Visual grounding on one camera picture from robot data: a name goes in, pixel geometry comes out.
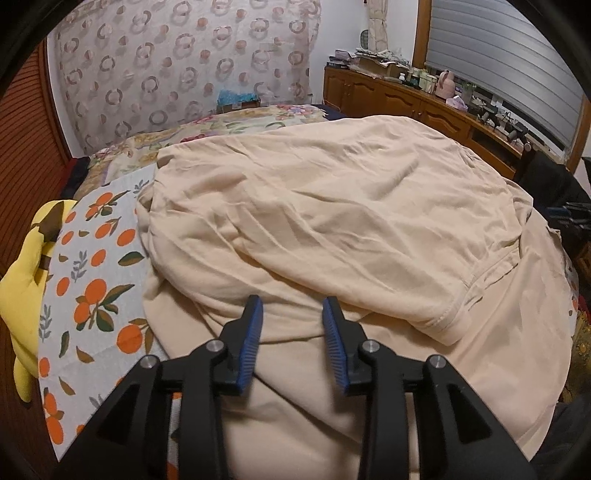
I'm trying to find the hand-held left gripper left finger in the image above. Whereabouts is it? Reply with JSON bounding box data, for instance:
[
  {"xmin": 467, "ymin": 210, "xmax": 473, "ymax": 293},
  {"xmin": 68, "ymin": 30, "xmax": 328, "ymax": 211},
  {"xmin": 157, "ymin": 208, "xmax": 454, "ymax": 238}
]
[{"xmin": 55, "ymin": 294, "xmax": 265, "ymax": 480}]

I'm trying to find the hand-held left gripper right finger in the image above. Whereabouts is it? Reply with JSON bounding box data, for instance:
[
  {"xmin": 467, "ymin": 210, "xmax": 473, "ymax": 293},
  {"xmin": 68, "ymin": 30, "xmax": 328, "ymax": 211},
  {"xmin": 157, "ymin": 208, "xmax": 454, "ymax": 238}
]
[{"xmin": 322, "ymin": 295, "xmax": 539, "ymax": 480}]

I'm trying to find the beige printed t-shirt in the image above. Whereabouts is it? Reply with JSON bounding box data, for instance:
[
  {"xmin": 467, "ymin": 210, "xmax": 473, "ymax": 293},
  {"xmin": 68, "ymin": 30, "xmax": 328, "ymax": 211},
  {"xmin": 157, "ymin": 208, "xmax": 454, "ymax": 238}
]
[{"xmin": 136, "ymin": 114, "xmax": 575, "ymax": 480}]

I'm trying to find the orange fruit print sheet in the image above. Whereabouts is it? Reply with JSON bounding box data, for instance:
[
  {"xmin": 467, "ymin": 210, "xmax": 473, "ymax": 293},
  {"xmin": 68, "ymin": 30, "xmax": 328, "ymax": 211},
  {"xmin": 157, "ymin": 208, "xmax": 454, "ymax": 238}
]
[{"xmin": 37, "ymin": 175, "xmax": 583, "ymax": 480}]

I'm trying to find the floral blanket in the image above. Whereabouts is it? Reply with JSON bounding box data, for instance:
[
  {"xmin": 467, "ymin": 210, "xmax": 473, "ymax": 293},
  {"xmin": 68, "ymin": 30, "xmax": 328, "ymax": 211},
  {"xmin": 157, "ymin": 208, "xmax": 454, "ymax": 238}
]
[{"xmin": 85, "ymin": 104, "xmax": 347, "ymax": 185}]

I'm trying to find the yellow plush toy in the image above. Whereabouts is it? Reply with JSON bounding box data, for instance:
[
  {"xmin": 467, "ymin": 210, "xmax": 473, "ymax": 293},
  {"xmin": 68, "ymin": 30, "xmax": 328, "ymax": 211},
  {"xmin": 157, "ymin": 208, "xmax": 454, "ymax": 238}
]
[{"xmin": 0, "ymin": 199, "xmax": 79, "ymax": 402}]

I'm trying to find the small cardboard box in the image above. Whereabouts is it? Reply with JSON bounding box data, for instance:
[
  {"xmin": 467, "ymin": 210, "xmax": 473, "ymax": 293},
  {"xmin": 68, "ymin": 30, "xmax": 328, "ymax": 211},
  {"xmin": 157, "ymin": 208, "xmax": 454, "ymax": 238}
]
[{"xmin": 217, "ymin": 99, "xmax": 262, "ymax": 114}]

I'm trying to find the blue crumpled bag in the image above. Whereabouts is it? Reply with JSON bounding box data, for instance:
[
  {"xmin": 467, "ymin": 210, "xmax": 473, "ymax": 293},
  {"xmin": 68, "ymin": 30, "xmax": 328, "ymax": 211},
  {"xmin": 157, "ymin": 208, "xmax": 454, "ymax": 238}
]
[{"xmin": 217, "ymin": 89, "xmax": 259, "ymax": 104}]

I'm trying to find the long wooden cabinet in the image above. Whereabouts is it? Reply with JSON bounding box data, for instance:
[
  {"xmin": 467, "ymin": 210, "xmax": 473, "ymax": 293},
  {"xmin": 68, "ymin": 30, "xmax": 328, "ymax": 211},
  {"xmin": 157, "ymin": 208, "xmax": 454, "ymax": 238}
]
[{"xmin": 323, "ymin": 65, "xmax": 532, "ymax": 178}]

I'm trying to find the black chair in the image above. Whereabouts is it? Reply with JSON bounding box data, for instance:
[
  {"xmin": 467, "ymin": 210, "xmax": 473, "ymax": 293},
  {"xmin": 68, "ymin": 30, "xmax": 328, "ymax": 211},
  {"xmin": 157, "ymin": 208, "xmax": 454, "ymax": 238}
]
[{"xmin": 515, "ymin": 150, "xmax": 591, "ymax": 222}]

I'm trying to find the row of small bottles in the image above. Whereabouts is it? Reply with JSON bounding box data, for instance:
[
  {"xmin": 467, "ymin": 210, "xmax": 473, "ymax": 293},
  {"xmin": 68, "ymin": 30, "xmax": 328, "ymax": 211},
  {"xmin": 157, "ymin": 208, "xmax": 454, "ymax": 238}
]
[{"xmin": 399, "ymin": 67, "xmax": 439, "ymax": 93}]

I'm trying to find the cardboard box of clutter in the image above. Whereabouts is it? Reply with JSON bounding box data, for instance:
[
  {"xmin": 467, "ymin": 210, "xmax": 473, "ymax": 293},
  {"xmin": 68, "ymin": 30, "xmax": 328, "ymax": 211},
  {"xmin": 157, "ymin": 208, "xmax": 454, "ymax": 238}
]
[{"xmin": 353, "ymin": 48, "xmax": 409, "ymax": 77}]

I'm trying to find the circle print sheer curtain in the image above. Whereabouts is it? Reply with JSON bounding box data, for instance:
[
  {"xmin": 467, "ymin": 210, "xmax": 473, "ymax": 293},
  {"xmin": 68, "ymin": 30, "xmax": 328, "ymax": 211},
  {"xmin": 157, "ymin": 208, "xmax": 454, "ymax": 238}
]
[{"xmin": 54, "ymin": 0, "xmax": 321, "ymax": 155}]

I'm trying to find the brown slatted wooden wardrobe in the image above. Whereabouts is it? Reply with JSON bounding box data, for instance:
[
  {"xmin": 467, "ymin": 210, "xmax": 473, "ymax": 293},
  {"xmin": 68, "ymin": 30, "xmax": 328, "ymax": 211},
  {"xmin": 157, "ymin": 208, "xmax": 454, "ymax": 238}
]
[{"xmin": 0, "ymin": 46, "xmax": 77, "ymax": 278}]

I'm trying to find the beige tied curtain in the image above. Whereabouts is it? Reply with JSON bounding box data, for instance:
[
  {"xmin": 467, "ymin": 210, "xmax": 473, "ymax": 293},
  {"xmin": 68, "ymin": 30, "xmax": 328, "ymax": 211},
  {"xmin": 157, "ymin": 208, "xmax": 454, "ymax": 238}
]
[{"xmin": 362, "ymin": 0, "xmax": 393, "ymax": 51}]

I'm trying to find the grey window blind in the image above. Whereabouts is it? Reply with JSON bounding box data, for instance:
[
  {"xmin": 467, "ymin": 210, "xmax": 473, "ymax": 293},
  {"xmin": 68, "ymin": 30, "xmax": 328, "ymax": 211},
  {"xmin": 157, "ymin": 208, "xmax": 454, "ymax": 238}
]
[{"xmin": 425, "ymin": 0, "xmax": 587, "ymax": 148}]

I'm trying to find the wooden window frame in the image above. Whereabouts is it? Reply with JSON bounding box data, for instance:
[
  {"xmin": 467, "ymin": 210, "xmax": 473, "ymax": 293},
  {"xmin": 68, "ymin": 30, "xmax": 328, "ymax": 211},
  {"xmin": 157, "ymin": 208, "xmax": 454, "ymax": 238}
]
[{"xmin": 412, "ymin": 0, "xmax": 591, "ymax": 174}]

